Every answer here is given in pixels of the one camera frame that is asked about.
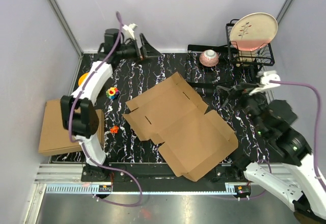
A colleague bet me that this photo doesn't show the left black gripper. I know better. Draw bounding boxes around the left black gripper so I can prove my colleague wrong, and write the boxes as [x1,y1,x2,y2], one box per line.
[117,34,162,65]

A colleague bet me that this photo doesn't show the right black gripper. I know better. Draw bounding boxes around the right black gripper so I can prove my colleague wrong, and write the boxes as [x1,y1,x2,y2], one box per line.
[215,81,268,136]

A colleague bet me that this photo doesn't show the brown cardboard box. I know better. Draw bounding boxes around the brown cardboard box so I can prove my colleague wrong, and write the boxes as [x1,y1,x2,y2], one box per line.
[123,72,238,182]
[38,99,105,162]

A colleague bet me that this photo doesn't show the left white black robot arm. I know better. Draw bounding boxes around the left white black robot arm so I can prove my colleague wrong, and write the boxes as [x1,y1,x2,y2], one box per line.
[60,26,161,181]

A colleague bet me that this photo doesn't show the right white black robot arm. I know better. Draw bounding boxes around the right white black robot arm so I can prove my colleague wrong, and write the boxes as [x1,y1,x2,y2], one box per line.
[216,79,325,223]

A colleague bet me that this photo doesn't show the closed brown cardboard box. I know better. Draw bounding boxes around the closed brown cardboard box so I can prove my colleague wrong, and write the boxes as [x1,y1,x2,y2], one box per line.
[38,99,105,162]

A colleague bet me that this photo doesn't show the beige cup in rack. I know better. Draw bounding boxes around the beige cup in rack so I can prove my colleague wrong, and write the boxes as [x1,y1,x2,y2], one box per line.
[236,50,257,67]

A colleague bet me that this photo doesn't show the pink patterned ceramic bowl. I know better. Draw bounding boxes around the pink patterned ceramic bowl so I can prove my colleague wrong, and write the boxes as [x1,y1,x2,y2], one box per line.
[199,49,219,67]

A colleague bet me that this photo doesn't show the colourful flower toy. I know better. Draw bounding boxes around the colourful flower toy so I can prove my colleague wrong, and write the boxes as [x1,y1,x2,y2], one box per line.
[105,87,120,100]

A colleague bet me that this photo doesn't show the beige plate with leaf pattern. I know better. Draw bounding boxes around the beige plate with leaf pattern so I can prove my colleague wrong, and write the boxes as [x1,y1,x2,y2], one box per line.
[229,12,278,51]

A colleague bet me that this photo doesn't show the orange bowl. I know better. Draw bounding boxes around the orange bowl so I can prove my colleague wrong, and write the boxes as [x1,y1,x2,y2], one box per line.
[77,72,89,86]

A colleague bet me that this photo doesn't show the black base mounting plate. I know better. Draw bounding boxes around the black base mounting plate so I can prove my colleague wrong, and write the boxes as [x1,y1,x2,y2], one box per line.
[81,162,248,183]

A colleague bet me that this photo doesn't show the small orange toy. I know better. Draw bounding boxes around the small orange toy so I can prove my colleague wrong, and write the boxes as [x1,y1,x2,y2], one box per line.
[110,125,119,134]

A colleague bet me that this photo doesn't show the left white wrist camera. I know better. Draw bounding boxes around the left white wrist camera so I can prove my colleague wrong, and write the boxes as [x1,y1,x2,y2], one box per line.
[123,23,138,40]

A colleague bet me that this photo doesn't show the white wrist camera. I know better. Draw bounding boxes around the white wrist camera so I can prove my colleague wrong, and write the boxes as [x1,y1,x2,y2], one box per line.
[249,70,281,96]
[123,23,138,40]

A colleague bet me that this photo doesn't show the black wire dish rack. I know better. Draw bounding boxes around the black wire dish rack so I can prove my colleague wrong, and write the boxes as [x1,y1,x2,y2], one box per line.
[185,19,275,90]

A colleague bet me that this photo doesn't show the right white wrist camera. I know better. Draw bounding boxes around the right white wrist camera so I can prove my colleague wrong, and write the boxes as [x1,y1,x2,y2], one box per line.
[249,70,281,96]

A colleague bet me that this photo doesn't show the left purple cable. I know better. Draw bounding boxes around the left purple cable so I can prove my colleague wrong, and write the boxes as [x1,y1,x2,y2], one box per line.
[68,11,144,206]

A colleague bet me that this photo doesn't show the purple cable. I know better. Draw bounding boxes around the purple cable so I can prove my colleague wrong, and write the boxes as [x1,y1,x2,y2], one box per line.
[68,11,144,206]
[208,80,326,201]

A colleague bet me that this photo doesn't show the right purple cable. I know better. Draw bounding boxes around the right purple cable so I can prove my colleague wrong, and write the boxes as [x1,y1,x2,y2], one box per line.
[208,80,326,201]

